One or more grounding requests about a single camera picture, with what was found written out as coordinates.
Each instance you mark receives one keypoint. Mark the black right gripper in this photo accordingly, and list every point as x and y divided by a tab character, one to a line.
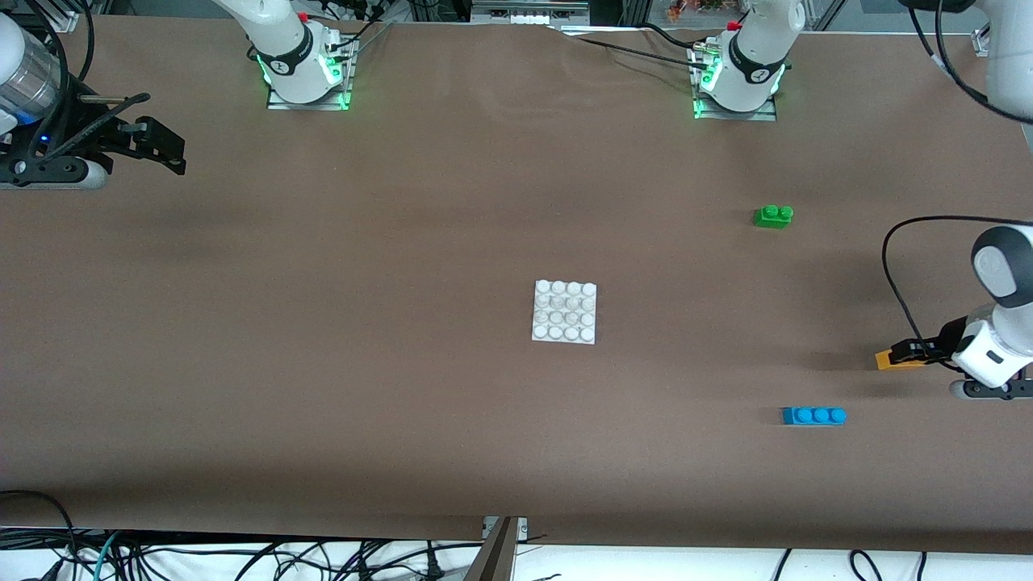
90	137

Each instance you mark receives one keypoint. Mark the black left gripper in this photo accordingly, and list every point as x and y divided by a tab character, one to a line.
946	339

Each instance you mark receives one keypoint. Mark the yellow two-stud block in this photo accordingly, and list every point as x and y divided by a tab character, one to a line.
886	364

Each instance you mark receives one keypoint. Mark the white studded base plate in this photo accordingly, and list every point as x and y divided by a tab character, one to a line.
565	313

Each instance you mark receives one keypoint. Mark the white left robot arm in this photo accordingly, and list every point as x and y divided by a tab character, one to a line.
759	48

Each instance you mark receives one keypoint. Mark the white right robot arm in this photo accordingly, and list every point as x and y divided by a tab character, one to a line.
282	40

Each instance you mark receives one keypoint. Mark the blue three-stud block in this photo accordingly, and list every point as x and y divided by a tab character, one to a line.
813	416

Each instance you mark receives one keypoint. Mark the green two-stud block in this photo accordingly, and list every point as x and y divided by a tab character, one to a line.
773	216

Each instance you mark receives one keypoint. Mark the aluminium corner profile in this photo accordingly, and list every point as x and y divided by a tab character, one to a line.
63	20
979	40

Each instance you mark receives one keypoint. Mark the brown table cover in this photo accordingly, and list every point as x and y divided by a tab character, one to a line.
403	202

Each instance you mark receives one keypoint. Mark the white power strip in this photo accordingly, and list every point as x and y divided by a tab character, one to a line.
524	16

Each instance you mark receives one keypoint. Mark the aluminium frame post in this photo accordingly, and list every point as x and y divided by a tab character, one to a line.
494	557

